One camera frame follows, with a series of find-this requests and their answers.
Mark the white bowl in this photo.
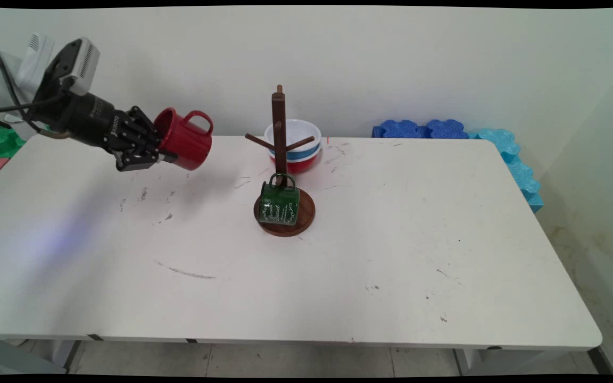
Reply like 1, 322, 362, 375
264, 119, 322, 155

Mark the dark blue foam mat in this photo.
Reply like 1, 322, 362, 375
372, 119, 470, 140

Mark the black table leg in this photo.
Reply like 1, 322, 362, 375
587, 346, 613, 376

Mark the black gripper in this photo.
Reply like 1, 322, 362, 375
29, 80, 179, 172

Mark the red enamel mug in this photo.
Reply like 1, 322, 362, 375
153, 107, 214, 172

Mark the light blue foam mat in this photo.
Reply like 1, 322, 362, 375
468, 128, 545, 214

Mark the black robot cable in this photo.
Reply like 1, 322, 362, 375
0, 37, 69, 140

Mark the green printed mug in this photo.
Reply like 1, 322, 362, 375
259, 172, 301, 227

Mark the grey table leg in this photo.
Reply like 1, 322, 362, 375
0, 339, 81, 376
454, 347, 573, 376

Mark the blue bowl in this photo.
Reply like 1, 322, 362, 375
268, 143, 321, 162

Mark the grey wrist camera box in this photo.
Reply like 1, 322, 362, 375
45, 37, 101, 97

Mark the red bowl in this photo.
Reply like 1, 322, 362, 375
271, 151, 321, 175

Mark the brown wooden mug tree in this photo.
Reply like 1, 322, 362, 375
245, 85, 317, 238

